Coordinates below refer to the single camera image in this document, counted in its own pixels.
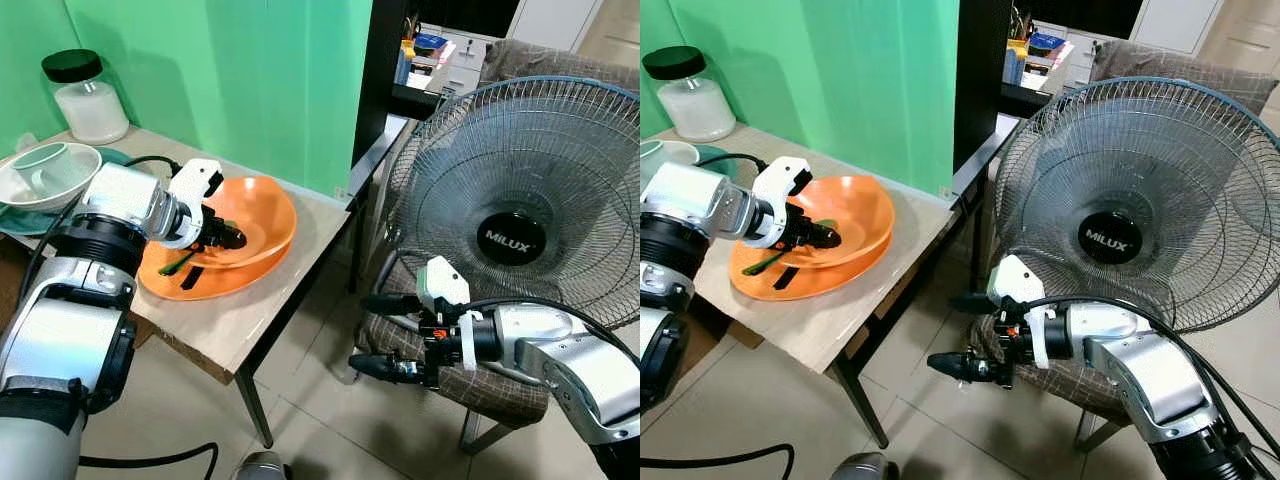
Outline orange plastic bowl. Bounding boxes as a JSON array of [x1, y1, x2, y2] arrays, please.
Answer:
[[163, 176, 299, 272], [763, 175, 897, 270]]

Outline orange plastic plate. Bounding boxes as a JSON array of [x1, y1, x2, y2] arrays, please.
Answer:
[[137, 222, 298, 302], [729, 222, 895, 302]]

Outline brown plaid cushioned chair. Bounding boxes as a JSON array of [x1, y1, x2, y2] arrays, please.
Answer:
[[348, 38, 641, 457], [963, 39, 1280, 457]]

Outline wooden table black legs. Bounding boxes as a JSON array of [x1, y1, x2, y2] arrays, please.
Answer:
[[0, 125, 413, 451], [640, 124, 1003, 451]]

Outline grey electric fan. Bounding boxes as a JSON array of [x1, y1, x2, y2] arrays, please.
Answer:
[[384, 77, 641, 332], [994, 77, 1280, 336]]

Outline white ceramic bowl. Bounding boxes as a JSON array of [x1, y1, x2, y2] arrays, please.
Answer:
[[640, 140, 702, 191], [0, 142, 104, 214]]

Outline grey robot foot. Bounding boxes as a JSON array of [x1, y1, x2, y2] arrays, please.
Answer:
[[234, 451, 292, 480], [831, 452, 897, 480]]

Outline glass jar black lid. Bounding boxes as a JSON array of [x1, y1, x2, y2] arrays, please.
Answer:
[[642, 46, 739, 143], [42, 50, 131, 145]]

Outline pale green cup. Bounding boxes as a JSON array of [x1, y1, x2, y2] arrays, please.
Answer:
[[12, 143, 73, 197], [640, 143, 669, 186]]

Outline black cabinet panel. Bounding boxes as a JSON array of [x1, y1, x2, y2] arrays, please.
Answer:
[[350, 0, 441, 191], [953, 0, 1051, 196]]

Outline white drawer cabinet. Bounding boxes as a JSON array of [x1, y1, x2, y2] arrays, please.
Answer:
[[1052, 0, 1219, 93], [440, 0, 603, 97]]

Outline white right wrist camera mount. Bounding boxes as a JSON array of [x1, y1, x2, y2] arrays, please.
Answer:
[[414, 256, 483, 373], [987, 254, 1058, 371]]

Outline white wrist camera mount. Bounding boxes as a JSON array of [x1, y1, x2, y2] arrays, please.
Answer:
[[748, 157, 813, 250], [987, 254, 1058, 371], [158, 158, 224, 250], [414, 256, 483, 373]]

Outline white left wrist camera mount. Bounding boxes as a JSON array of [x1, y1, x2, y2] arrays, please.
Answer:
[[158, 158, 224, 250], [748, 157, 813, 250]]

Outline black floor cable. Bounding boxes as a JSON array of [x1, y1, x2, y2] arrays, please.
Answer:
[[640, 443, 797, 480], [78, 442, 221, 480]]

